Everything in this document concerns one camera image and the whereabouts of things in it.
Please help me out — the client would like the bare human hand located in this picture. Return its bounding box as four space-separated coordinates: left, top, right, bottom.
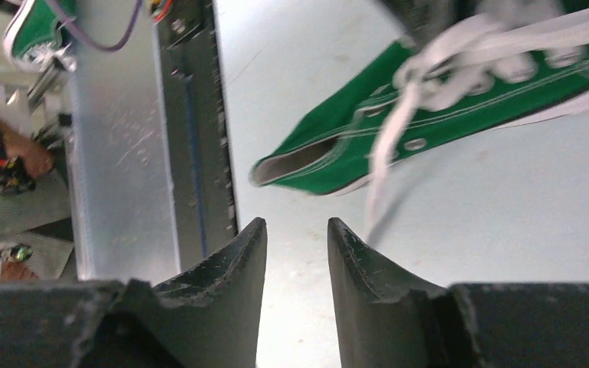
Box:
5 136 54 179

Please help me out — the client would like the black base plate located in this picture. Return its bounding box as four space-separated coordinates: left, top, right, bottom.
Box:
152 1 239 271

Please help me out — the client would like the white shoelace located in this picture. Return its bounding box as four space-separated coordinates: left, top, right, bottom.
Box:
365 1 589 233

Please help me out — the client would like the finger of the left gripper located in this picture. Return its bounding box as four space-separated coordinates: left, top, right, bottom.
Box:
378 0 478 48

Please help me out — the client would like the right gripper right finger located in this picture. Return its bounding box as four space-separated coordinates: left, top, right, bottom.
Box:
327 218 589 367

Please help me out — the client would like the green canvas sneaker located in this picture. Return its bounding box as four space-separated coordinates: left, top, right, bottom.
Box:
250 1 589 197

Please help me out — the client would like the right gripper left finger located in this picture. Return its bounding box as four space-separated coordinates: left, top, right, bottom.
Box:
0 218 268 367

